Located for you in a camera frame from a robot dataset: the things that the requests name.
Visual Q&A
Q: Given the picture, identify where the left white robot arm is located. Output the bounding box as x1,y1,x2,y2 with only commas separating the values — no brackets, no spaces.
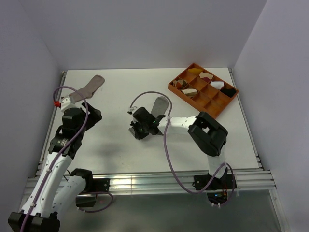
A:
8,102,102,232

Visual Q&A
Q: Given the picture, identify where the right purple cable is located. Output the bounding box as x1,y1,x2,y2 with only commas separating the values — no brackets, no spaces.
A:
129,91,235,208

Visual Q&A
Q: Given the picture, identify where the brown patterned rolled sock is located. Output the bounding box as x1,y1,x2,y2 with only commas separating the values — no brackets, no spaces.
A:
172,79,187,90

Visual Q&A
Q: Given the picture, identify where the purple cable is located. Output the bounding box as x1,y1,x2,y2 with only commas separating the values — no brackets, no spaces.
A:
129,91,235,208
19,86,114,232

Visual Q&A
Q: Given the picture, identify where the red beige rolled sock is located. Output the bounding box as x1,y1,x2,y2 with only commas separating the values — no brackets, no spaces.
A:
199,72,213,82

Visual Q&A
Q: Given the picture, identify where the beige sock with red stripes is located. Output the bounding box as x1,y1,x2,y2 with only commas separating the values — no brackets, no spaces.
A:
70,75,105,102

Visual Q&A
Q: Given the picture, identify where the beige brown rolled sock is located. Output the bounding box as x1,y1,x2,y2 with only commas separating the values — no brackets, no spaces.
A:
181,88,197,98

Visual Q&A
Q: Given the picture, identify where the black rolled sock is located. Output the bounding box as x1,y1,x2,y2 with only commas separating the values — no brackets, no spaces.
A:
220,88,237,98

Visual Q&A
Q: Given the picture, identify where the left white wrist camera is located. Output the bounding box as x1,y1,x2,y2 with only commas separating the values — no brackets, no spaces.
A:
54,95,76,113

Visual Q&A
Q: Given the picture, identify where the white rolled sock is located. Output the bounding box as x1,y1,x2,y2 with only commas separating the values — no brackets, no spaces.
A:
210,81,225,90

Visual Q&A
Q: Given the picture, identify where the yellow rolled sock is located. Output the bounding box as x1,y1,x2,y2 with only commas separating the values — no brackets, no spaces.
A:
188,68,203,76

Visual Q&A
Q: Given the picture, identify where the grey sock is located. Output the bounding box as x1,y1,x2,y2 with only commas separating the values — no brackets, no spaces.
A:
151,96,169,117

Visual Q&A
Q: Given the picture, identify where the aluminium frame rail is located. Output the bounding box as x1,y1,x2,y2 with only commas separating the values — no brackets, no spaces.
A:
23,170,277,199

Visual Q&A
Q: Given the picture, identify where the orange compartment tray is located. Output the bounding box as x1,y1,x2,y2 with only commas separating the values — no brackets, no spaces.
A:
168,63,239,118

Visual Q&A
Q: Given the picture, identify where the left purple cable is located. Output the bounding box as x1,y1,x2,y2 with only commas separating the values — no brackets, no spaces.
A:
19,86,114,232

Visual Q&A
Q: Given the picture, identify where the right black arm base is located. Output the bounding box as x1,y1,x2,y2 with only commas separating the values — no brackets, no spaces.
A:
192,174,237,204

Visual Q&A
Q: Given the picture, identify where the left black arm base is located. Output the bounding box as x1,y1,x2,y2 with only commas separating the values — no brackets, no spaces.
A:
75,178,110,209

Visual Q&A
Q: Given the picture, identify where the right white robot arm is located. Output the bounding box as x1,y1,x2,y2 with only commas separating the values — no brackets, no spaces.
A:
128,107,228,189

